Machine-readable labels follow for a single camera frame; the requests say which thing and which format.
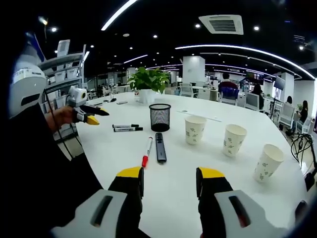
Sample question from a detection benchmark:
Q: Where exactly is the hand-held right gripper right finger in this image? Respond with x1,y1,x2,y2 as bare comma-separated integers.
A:
196,167,288,238

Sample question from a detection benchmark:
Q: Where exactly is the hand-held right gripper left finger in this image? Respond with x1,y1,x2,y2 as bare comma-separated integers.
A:
51,166,145,238

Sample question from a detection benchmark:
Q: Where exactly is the red whiteboard marker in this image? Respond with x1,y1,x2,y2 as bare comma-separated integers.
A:
141,136,154,168

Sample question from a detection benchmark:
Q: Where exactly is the white printed paper cup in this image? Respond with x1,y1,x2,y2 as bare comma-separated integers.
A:
253,144,285,183
222,124,248,158
184,115,207,145

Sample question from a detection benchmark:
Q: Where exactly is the black remote control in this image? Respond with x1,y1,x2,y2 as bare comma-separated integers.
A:
155,132,167,164

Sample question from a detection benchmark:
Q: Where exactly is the black mesh pen holder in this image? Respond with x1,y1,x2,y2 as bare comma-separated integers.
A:
149,103,172,132

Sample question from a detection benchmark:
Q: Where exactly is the person's left hand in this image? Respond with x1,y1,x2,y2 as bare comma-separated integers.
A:
49,105,75,132

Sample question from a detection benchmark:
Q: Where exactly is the grey storage shelf rack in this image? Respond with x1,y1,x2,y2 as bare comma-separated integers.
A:
37,39,88,143

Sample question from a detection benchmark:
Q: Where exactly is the white worn chest device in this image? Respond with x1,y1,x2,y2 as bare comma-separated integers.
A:
9,32,48,118

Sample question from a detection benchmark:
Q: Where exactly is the green potted plant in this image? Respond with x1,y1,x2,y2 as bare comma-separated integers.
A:
127,66,170,104

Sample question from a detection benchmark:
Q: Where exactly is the grey office chair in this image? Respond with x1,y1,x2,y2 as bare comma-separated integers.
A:
244,92,261,112

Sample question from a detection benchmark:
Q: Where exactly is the blue office chair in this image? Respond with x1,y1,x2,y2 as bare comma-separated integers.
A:
219,86,240,106

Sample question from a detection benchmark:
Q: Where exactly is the white office chair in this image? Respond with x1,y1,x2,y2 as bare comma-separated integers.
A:
179,82,199,98
279,102,296,129

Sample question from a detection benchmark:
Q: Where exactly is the ceiling air conditioner vent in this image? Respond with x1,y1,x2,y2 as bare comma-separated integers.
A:
198,14,244,36

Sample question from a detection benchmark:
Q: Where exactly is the black device cable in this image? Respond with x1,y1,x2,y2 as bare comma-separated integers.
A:
43,88,84,159

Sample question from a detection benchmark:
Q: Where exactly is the table cable slot cover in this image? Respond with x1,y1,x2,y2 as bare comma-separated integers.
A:
176,109,223,123

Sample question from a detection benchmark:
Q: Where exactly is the black cable bundle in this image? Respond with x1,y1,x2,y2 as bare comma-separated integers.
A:
290,132,317,173

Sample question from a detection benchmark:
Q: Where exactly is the wall monitor screen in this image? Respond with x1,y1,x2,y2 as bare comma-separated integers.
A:
273,75,286,91

